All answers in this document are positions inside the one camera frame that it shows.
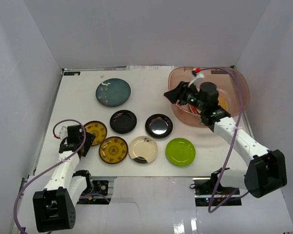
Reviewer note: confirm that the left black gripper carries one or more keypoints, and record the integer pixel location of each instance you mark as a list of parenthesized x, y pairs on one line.
[(87, 143)]

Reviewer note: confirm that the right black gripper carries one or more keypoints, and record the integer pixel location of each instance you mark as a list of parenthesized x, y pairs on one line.
[(174, 95)]

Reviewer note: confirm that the yellow patterned plate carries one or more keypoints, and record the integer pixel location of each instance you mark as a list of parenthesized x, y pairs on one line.
[(113, 150), (98, 129)]

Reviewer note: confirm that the red and teal plate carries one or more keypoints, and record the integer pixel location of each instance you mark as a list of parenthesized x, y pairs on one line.
[(194, 110)]

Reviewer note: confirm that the glossy black plate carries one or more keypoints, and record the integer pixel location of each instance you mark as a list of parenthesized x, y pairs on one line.
[(159, 126)]

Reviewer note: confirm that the woven bamboo plate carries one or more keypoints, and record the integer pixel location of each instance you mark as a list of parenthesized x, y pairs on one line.
[(223, 103)]

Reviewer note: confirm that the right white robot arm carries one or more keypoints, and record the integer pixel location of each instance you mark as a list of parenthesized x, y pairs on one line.
[(266, 169)]

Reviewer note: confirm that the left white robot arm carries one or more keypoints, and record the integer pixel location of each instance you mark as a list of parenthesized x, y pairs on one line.
[(54, 206)]

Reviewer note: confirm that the pink translucent plastic bin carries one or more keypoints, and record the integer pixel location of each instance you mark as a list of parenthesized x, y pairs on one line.
[(230, 83)]

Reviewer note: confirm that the black plate left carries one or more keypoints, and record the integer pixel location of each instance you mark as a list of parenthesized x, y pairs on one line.
[(123, 121)]

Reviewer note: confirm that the papers at table back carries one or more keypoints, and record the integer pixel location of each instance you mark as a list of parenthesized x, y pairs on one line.
[(149, 68)]

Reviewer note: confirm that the dark blue ceramic plate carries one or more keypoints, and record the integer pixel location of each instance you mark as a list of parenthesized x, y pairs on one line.
[(113, 92)]

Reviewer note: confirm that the cream plate with black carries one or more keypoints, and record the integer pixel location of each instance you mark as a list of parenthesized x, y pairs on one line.
[(143, 149)]

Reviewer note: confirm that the lime green plate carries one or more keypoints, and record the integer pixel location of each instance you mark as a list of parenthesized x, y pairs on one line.
[(180, 152)]

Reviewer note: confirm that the black label sticker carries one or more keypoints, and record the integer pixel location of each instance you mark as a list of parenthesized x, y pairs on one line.
[(71, 73)]

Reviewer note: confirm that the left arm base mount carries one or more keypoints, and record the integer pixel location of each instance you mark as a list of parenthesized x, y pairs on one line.
[(100, 187)]

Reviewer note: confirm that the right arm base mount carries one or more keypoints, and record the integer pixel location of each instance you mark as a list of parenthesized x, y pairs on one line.
[(203, 188)]

